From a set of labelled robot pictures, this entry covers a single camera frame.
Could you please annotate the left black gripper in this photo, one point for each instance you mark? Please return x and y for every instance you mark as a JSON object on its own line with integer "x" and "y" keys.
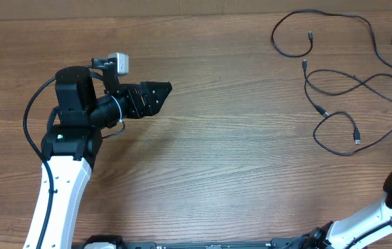
{"x": 148, "y": 106}

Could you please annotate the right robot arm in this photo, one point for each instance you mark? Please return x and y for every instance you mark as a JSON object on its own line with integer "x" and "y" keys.
{"x": 363, "y": 228}

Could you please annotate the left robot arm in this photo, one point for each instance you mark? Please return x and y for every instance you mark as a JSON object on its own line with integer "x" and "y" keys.
{"x": 90, "y": 99}

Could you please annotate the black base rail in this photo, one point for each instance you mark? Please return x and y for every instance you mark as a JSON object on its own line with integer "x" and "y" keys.
{"x": 116, "y": 241}

